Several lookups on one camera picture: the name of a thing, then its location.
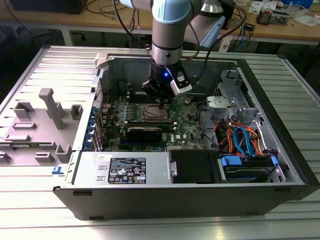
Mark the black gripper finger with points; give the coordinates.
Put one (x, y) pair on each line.
(161, 103)
(165, 101)

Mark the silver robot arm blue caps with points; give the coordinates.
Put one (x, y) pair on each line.
(167, 32)

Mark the blue expansion slot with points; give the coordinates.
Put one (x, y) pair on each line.
(123, 143)

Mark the round coin battery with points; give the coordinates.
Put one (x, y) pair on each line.
(187, 100)

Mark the green motherboard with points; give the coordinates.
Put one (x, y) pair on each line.
(185, 130)

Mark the black graphics card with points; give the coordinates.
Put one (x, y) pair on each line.
(143, 135)

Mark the blue card retention clip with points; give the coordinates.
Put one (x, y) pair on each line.
(89, 135)
(94, 111)
(87, 145)
(91, 124)

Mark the hard disk in blue carrier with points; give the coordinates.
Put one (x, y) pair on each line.
(231, 160)

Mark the black PC case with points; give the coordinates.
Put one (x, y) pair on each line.
(150, 202)

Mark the black upright tower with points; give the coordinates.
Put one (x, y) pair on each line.
(228, 10)

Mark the silver power supply with label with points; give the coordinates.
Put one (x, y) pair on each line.
(85, 170)

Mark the small black box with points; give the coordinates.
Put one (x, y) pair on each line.
(249, 26)

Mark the white printed booklet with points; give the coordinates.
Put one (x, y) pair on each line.
(255, 7)

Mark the small blue plastic clip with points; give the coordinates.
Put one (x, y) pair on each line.
(57, 170)

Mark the finned metal heatsink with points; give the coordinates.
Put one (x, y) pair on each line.
(264, 16)

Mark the wooden desk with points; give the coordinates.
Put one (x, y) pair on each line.
(275, 32)

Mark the grey parts rack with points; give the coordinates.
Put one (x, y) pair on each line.
(37, 135)

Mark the black equipment box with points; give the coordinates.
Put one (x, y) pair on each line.
(50, 6)

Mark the dark office chair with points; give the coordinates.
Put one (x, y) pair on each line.
(25, 45)

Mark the clear plastic bag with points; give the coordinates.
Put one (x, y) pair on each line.
(297, 7)

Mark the white paper sheet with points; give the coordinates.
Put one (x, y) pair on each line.
(306, 20)

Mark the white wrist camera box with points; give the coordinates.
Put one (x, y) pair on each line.
(181, 86)

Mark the silver disk bay bracket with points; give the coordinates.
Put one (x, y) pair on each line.
(220, 102)

